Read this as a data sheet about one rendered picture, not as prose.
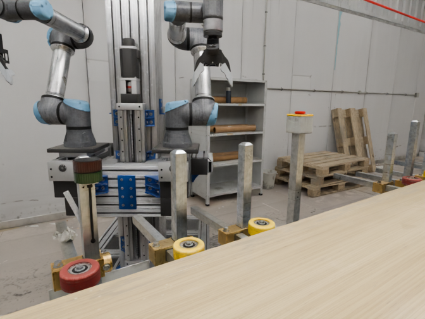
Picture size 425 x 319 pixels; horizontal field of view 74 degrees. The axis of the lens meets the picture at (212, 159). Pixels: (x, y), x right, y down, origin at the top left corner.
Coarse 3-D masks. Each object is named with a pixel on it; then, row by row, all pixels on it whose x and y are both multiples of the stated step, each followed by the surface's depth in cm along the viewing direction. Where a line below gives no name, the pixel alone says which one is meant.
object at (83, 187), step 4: (76, 160) 62; (80, 160) 62; (84, 160) 62; (88, 160) 62; (92, 160) 62; (96, 160) 63; (76, 172) 62; (92, 172) 62; (80, 184) 66; (84, 184) 62; (88, 184) 63; (92, 184) 68; (80, 188) 66; (84, 188) 67; (88, 188) 67; (92, 188) 68; (92, 216) 68; (92, 220) 69; (92, 224) 69; (92, 228) 69; (92, 232) 69; (92, 236) 69; (92, 240) 70
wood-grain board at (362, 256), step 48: (240, 240) 76; (288, 240) 76; (336, 240) 76; (384, 240) 77; (96, 288) 56; (144, 288) 56; (192, 288) 56; (240, 288) 56; (288, 288) 56; (336, 288) 57; (384, 288) 57
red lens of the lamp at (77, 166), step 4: (100, 160) 63; (76, 164) 61; (80, 164) 61; (84, 164) 61; (88, 164) 61; (92, 164) 62; (96, 164) 62; (100, 164) 63; (76, 168) 61; (80, 168) 61; (84, 168) 61; (88, 168) 61; (92, 168) 62; (96, 168) 62; (100, 168) 64; (80, 172) 61; (84, 172) 61; (88, 172) 61
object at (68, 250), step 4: (56, 224) 94; (60, 224) 94; (64, 224) 94; (56, 228) 92; (60, 228) 91; (64, 228) 91; (68, 240) 83; (60, 244) 84; (64, 244) 81; (68, 244) 81; (72, 244) 81; (64, 248) 79; (68, 248) 79; (72, 248) 79; (64, 252) 77; (68, 252) 77; (72, 252) 77; (76, 252) 77; (64, 256) 76; (68, 256) 74; (72, 256) 75
